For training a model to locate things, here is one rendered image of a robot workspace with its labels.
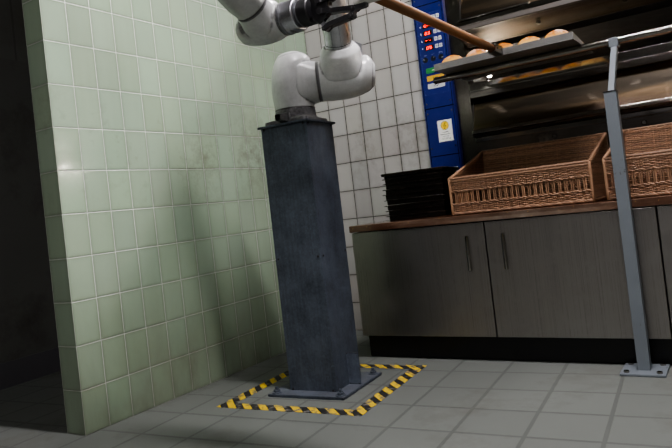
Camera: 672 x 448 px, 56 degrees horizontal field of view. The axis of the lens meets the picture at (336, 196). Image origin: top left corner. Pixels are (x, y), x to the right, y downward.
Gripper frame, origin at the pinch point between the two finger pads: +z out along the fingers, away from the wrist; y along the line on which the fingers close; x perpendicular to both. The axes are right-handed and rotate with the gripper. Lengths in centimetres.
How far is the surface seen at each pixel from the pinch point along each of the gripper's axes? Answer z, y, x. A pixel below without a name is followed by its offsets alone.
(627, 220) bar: 41, 68, -90
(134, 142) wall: -120, 20, -23
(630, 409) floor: 41, 119, -53
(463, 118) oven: -35, 18, -150
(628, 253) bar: 40, 79, -90
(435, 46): -44, -19, -147
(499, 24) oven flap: -9, -19, -138
